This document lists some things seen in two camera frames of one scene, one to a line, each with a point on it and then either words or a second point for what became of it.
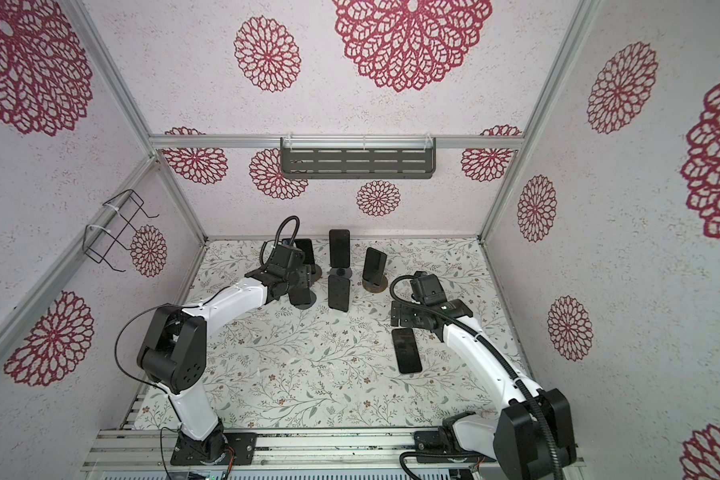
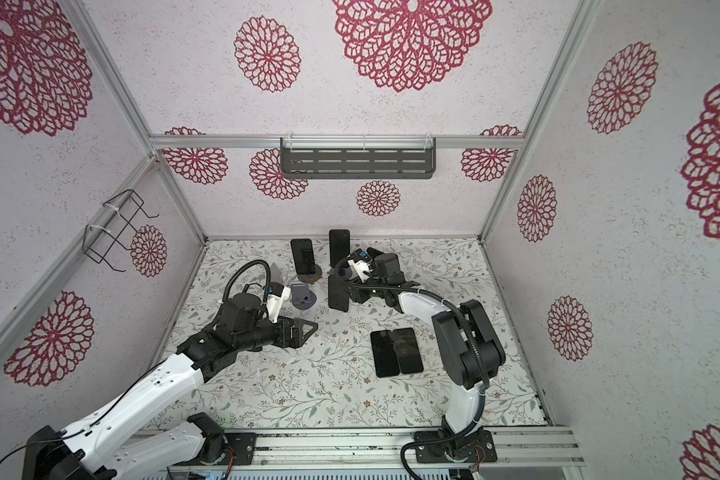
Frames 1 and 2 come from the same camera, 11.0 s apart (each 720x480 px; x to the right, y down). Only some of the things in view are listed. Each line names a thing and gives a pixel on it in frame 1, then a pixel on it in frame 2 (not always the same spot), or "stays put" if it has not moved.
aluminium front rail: (302, 449) stays put
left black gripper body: (300, 279) to (268, 333)
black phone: (339, 293) stays put
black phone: (299, 295) to (385, 355)
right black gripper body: (410, 318) to (365, 291)
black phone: (407, 350) stays put
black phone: (306, 245) stays put
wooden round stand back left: (318, 274) stays put
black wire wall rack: (98, 240) stays put
